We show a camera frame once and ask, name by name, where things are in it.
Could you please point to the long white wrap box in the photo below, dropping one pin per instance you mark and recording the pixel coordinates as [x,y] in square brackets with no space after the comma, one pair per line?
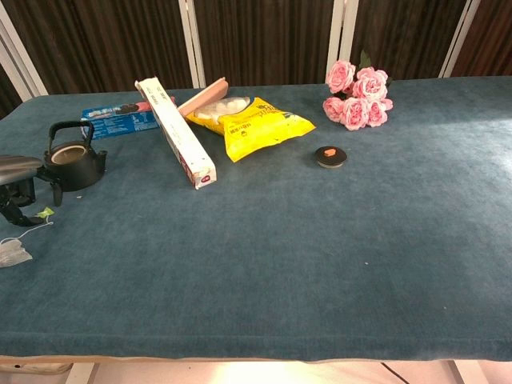
[180,136]

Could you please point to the tea bag with string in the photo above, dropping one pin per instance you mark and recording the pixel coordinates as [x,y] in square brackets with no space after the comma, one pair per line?
[12,253]

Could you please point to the pink rose bouquet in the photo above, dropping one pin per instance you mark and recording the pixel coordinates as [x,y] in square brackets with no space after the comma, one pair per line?
[356,104]

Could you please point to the black lid with orange knob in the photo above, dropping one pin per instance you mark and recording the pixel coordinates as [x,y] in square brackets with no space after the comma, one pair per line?
[330,157]

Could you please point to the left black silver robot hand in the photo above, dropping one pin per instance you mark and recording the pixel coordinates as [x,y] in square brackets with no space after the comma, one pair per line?
[18,168]

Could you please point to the dark folding screen white frame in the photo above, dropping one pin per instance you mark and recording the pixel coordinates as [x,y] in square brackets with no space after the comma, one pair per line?
[260,40]

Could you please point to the long pink box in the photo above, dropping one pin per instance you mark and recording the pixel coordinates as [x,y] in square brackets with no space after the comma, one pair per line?
[206,96]

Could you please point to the yellow snack bag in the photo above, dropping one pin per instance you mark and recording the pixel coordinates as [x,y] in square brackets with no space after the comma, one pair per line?
[252,128]

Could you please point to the blue table cloth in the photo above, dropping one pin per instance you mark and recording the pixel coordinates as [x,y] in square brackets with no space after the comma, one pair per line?
[280,240]

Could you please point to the white table leg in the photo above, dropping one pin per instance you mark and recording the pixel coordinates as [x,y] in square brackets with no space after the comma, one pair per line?
[80,374]
[466,374]

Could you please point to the blue cookie package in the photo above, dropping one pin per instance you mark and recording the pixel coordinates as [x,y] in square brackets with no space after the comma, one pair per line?
[116,120]

